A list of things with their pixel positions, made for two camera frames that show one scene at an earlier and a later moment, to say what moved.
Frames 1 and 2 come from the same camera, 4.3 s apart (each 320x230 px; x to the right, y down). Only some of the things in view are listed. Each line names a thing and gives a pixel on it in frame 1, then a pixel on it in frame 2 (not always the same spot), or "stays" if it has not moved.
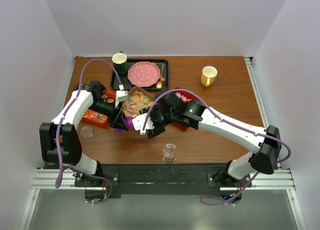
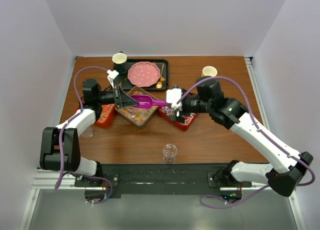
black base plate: [164, 178] stays
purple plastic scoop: [129, 123] to [146, 101]
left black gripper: [119, 122] to [122, 100]
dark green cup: [120, 62] stays
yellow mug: [208, 75] stays
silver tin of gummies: [138, 99] stays
